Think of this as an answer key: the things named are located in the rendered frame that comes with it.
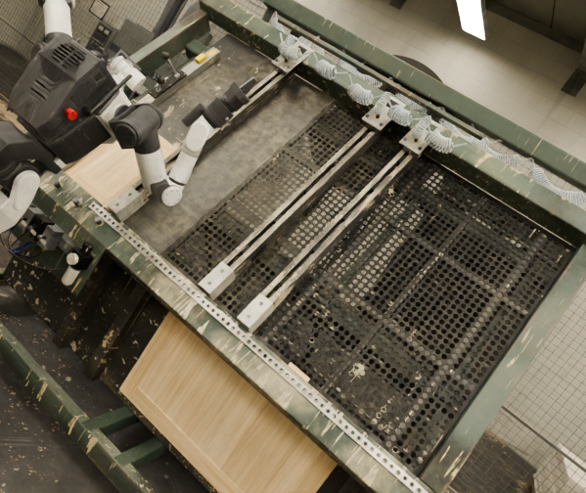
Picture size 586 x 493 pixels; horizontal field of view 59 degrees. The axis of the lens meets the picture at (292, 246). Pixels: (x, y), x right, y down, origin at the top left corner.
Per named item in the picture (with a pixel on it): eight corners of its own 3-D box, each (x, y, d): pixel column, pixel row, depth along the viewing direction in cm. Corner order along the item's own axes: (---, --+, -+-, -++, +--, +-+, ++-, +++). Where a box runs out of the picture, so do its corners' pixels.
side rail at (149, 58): (29, 148, 238) (19, 132, 229) (202, 25, 278) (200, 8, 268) (37, 155, 236) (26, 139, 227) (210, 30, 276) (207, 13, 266)
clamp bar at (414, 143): (234, 321, 190) (226, 294, 169) (420, 132, 233) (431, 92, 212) (254, 337, 187) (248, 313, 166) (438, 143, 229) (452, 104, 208)
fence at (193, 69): (58, 168, 225) (54, 162, 221) (214, 53, 259) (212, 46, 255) (65, 174, 223) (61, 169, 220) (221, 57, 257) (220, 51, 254)
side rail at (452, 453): (412, 481, 169) (419, 478, 160) (570, 255, 209) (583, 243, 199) (432, 499, 167) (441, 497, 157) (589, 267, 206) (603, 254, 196)
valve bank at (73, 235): (-27, 222, 207) (0, 172, 203) (4, 225, 221) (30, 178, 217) (48, 298, 191) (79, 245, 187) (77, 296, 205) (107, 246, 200)
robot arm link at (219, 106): (238, 88, 175) (212, 112, 178) (255, 108, 182) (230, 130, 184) (230, 75, 185) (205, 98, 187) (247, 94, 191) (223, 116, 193)
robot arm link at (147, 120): (146, 160, 171) (137, 122, 163) (123, 156, 174) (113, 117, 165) (165, 143, 180) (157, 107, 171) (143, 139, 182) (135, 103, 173)
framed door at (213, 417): (121, 388, 226) (118, 389, 224) (187, 287, 217) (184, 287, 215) (275, 546, 197) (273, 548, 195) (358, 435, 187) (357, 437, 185)
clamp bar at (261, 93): (109, 211, 214) (88, 177, 193) (297, 58, 256) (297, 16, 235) (124, 225, 210) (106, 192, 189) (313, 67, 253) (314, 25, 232)
